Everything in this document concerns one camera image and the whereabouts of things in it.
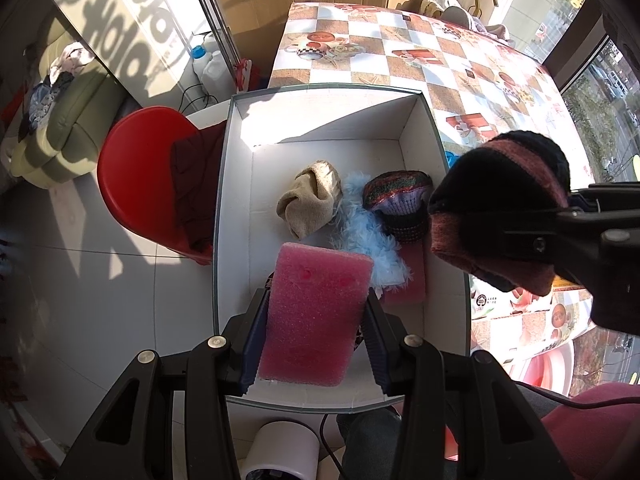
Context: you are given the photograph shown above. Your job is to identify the white pink cloth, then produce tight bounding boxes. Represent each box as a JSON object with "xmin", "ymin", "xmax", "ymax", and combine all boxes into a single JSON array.
[{"xmin": 50, "ymin": 42, "xmax": 96, "ymax": 78}]

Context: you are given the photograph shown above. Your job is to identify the person's pink clothing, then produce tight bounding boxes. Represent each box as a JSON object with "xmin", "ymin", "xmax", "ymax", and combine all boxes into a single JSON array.
[{"xmin": 542, "ymin": 382, "xmax": 640, "ymax": 480}]

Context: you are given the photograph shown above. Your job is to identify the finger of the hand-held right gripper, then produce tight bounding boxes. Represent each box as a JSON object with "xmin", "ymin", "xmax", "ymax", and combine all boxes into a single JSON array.
[
  {"xmin": 569, "ymin": 181, "xmax": 640, "ymax": 217},
  {"xmin": 502, "ymin": 209, "xmax": 635, "ymax": 264}
]

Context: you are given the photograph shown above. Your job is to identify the beige knitted cloth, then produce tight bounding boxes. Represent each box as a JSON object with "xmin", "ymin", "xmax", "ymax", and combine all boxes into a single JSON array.
[{"xmin": 276, "ymin": 160, "xmax": 343, "ymax": 241}]

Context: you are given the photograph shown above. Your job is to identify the black and pink knit hat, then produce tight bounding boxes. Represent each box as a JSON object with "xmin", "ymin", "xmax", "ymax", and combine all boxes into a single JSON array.
[{"xmin": 427, "ymin": 130, "xmax": 573, "ymax": 296}]

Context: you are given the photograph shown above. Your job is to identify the green leather sofa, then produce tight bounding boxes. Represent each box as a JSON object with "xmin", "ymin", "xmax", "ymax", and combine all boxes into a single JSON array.
[{"xmin": 10, "ymin": 25, "xmax": 131, "ymax": 191}]

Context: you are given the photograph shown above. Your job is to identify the glass window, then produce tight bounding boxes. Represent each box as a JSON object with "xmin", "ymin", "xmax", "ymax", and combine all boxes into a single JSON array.
[{"xmin": 500, "ymin": 0, "xmax": 640, "ymax": 386}]

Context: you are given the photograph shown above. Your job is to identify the dark red cloth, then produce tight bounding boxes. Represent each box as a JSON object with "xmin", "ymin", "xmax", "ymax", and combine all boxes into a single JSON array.
[{"xmin": 170, "ymin": 120, "xmax": 228, "ymax": 256}]

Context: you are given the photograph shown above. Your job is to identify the light blue fluffy cloth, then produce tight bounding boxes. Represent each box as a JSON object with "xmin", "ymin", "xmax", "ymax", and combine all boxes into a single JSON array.
[{"xmin": 330, "ymin": 170, "xmax": 416, "ymax": 288}]

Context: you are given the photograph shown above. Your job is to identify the plastic jug with white cap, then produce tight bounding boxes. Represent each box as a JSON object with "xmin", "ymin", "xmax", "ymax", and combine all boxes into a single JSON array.
[{"xmin": 207, "ymin": 50, "xmax": 237, "ymax": 89}]

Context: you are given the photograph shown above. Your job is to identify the thin black floor cable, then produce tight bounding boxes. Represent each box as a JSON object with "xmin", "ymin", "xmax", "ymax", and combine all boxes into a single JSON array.
[{"xmin": 181, "ymin": 80, "xmax": 217, "ymax": 112}]

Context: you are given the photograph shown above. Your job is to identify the white cardboard box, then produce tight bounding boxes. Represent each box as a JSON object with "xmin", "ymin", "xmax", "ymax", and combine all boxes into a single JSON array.
[{"xmin": 212, "ymin": 86, "xmax": 473, "ymax": 413}]

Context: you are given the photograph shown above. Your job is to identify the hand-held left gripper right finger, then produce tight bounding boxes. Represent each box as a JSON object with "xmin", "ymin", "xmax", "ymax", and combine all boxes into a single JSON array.
[{"xmin": 364, "ymin": 294, "xmax": 576, "ymax": 480}]

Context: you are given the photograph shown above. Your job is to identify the plastic jug with blue cap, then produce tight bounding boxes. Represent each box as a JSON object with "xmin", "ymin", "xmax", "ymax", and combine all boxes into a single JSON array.
[{"xmin": 191, "ymin": 45, "xmax": 216, "ymax": 87}]

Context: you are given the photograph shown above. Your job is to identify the blue dark clothes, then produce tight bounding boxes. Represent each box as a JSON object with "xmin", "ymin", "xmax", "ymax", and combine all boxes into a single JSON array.
[{"xmin": 22, "ymin": 72, "xmax": 76, "ymax": 136}]

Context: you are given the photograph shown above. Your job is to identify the white cylindrical device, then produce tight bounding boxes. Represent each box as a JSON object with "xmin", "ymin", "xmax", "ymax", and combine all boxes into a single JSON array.
[{"xmin": 240, "ymin": 420, "xmax": 321, "ymax": 480}]

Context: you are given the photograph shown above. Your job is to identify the table with checkered tablecloth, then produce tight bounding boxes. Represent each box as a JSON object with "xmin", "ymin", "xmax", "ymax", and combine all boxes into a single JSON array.
[{"xmin": 267, "ymin": 2, "xmax": 601, "ymax": 361}]

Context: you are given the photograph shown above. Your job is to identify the red plastic chair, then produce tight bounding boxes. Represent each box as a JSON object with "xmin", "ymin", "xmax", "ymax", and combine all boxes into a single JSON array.
[{"xmin": 96, "ymin": 106, "xmax": 221, "ymax": 266}]

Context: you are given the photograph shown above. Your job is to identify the striped knit hat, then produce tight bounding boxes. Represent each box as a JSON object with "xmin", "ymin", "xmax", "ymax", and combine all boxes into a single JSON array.
[{"xmin": 362, "ymin": 171, "xmax": 433, "ymax": 245}]

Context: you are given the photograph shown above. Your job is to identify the dark grey cloth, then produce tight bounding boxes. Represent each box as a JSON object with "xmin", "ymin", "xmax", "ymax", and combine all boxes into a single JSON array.
[{"xmin": 337, "ymin": 410, "xmax": 416, "ymax": 480}]

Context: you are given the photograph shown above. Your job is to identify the pink foam block with holes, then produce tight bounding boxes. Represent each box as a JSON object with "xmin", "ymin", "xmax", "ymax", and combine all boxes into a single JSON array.
[{"xmin": 257, "ymin": 242, "xmax": 375, "ymax": 387}]

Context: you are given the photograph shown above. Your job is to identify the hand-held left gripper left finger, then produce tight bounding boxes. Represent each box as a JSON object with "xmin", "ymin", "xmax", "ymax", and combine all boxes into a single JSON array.
[{"xmin": 57, "ymin": 287, "xmax": 273, "ymax": 480}]

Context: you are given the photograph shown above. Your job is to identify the white floral tissue pack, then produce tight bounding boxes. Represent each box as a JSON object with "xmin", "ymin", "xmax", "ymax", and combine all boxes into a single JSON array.
[{"xmin": 470, "ymin": 282, "xmax": 591, "ymax": 356}]

